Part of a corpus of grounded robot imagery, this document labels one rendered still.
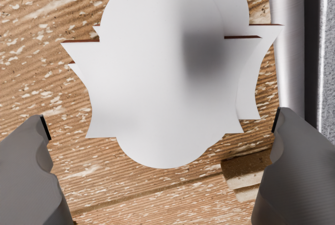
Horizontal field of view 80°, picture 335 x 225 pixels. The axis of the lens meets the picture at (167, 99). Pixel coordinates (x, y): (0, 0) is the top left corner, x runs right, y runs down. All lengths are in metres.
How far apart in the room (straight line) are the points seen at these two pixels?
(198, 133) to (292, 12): 0.13
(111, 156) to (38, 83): 0.10
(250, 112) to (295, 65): 0.08
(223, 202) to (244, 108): 0.16
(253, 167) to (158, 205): 0.13
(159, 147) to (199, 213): 0.16
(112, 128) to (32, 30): 0.10
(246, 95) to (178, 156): 0.07
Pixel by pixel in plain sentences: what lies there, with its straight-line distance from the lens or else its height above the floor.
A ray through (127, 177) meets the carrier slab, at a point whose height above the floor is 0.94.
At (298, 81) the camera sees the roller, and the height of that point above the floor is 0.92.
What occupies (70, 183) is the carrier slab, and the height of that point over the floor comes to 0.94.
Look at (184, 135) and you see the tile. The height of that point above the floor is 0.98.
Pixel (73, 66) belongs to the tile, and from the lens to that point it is 0.18.
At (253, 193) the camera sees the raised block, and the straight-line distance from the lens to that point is 0.25.
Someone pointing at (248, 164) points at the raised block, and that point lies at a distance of 0.23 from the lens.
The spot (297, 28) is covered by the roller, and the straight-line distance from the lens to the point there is 0.22.
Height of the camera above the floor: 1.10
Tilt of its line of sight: 62 degrees down
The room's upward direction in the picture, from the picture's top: 177 degrees clockwise
